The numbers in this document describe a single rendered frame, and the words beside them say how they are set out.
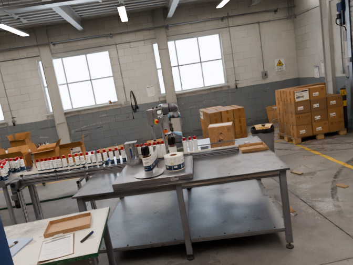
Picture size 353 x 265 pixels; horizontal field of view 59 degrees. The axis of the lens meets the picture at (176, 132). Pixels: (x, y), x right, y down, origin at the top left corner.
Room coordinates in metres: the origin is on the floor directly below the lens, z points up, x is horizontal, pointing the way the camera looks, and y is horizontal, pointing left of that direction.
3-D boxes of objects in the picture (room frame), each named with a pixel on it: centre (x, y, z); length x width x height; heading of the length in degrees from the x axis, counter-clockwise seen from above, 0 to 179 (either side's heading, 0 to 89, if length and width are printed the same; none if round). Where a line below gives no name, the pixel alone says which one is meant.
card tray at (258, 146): (3.61, -0.87, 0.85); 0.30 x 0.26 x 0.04; 85
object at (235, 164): (3.58, 0.01, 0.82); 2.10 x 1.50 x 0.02; 85
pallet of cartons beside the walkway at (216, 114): (7.54, -1.14, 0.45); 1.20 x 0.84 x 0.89; 6
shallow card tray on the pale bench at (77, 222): (2.32, 0.95, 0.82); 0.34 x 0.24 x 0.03; 100
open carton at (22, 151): (4.74, 2.50, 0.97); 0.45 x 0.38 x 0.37; 7
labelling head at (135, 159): (3.64, 0.55, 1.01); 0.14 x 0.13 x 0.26; 85
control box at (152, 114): (3.79, 0.23, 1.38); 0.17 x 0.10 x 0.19; 140
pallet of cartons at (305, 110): (6.88, -2.99, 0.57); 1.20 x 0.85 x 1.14; 97
